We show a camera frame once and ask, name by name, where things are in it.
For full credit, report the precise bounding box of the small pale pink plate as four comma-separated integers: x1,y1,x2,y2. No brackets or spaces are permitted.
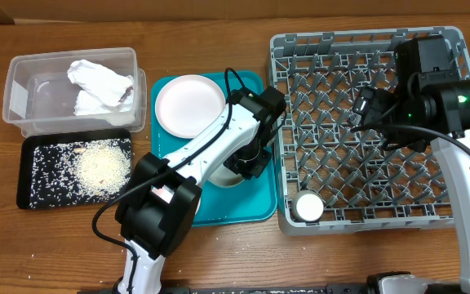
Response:
151,186,175,203

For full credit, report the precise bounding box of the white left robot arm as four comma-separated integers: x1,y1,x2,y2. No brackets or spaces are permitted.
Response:
91,86,286,293

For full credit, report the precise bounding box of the large pale pink plate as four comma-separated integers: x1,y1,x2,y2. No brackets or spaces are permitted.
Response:
154,74,226,139

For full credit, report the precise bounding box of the clear plastic waste bin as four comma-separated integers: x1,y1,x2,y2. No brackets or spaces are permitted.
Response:
2,47,147,137

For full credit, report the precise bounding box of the pile of white rice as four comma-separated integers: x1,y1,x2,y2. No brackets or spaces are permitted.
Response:
24,138,131,209

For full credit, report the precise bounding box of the teal plastic serving tray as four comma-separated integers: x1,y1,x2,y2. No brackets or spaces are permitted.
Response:
150,76,278,227

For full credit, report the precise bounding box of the white paper cup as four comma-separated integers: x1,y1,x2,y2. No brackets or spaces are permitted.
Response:
291,190,325,222

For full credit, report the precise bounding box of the white paper napkin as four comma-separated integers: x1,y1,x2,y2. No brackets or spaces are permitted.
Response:
67,59,136,127

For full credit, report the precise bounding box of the grey metal bowl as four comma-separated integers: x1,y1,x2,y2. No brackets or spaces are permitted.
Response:
209,169,244,189

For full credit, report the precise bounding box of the grey plastic dish rack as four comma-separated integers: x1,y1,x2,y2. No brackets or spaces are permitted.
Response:
268,26,470,235

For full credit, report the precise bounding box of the black rail at table edge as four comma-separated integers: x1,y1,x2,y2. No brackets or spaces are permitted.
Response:
78,272,464,294

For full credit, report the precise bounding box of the black plastic tray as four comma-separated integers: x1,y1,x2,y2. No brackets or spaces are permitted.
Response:
16,128,132,209

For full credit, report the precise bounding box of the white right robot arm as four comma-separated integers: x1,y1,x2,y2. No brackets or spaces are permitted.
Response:
352,35,470,293

